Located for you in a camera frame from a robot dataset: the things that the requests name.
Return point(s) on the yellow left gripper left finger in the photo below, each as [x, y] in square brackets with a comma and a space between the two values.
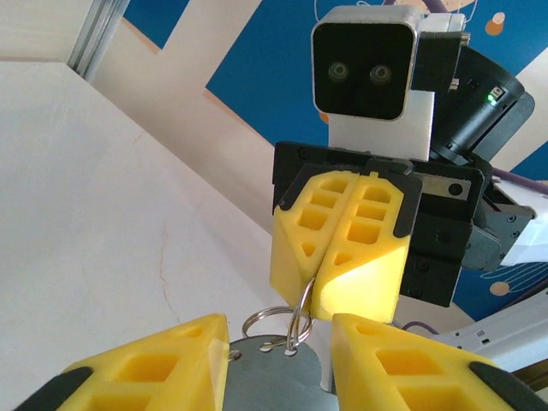
[141, 372]

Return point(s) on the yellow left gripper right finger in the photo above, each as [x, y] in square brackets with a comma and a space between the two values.
[411, 372]

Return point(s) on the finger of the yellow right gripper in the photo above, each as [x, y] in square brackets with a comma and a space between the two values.
[364, 282]
[287, 257]

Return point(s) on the silver metal key holder plate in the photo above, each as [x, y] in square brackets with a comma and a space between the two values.
[274, 381]

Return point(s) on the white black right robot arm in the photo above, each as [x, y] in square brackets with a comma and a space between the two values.
[526, 240]

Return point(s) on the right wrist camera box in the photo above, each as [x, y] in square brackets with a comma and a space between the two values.
[359, 94]

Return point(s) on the aluminium frame post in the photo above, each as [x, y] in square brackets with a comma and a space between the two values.
[92, 34]

